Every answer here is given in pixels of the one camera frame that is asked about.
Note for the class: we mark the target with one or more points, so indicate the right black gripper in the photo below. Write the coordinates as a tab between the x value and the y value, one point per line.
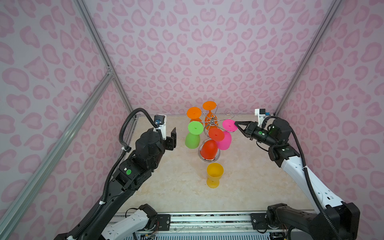
250	132

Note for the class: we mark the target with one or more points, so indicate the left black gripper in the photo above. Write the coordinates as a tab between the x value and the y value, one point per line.
171	142

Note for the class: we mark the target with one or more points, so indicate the pink plastic wine glass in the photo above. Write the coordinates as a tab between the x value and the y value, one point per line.
229	127

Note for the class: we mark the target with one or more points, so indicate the red plastic wine glass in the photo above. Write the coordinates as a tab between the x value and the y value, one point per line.
209	149

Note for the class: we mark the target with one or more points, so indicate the yellow plastic wine glass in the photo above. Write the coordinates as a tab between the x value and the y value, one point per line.
214	174

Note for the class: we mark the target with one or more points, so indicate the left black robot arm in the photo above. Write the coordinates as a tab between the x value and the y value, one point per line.
129	174

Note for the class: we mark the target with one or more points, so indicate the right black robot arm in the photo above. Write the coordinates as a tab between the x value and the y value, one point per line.
334	218

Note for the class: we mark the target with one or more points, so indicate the green plastic wine glass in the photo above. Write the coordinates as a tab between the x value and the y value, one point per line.
193	137

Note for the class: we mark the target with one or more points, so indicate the orange wine glass left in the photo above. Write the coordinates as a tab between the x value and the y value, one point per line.
194	114

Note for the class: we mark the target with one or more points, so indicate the orange wine glass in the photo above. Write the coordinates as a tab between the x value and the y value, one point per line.
210	121
194	114

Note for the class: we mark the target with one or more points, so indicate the chrome wine glass rack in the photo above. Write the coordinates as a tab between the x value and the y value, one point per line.
229	115

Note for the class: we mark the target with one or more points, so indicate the orange wine glass rear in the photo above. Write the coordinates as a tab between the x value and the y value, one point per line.
210	121

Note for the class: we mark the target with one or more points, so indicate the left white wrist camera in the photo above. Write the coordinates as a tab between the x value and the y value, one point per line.
160	122

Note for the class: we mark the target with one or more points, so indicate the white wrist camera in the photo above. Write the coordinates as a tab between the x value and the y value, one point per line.
262	114
160	122

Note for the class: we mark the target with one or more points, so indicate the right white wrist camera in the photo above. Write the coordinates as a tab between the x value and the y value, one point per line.
262	114

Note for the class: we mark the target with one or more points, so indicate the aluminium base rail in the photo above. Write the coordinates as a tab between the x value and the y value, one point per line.
212	226

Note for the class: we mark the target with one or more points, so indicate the aluminium frame right post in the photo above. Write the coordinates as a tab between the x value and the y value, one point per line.
316	40

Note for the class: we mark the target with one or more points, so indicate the aluminium frame post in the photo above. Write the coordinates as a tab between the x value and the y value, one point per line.
316	40
91	27

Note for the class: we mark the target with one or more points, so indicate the aluminium frame left post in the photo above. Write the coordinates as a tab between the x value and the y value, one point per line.
91	27

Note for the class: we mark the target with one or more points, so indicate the aluminium frame diagonal beam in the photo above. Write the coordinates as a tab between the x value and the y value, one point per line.
18	208

